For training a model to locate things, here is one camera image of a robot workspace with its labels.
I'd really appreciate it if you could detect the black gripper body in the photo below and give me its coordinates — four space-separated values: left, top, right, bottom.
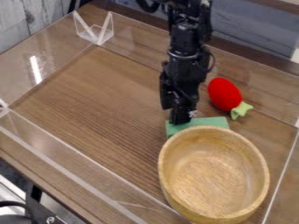
157 51 215 106

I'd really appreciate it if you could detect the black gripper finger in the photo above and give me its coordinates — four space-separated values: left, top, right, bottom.
169 99 197 125
160 84 173 109

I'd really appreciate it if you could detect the green foam block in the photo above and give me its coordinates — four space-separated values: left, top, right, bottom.
164 116 229 138

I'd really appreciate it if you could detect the light wooden bowl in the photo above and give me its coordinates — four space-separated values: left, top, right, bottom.
157 126 269 224

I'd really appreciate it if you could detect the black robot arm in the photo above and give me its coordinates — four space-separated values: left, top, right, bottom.
136 0 215 125

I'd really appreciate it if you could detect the red plush strawberry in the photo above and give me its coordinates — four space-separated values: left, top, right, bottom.
208 77 253 120

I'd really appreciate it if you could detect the black metal table leg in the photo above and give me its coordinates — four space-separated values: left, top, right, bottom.
25 185 67 224

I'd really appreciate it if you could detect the clear acrylic corner bracket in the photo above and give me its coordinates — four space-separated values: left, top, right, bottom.
72 11 115 46

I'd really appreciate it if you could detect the clear acrylic tray wall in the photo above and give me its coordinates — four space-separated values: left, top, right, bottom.
0 99 188 224

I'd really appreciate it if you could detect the black cable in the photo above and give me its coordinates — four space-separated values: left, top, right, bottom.
0 199 31 213

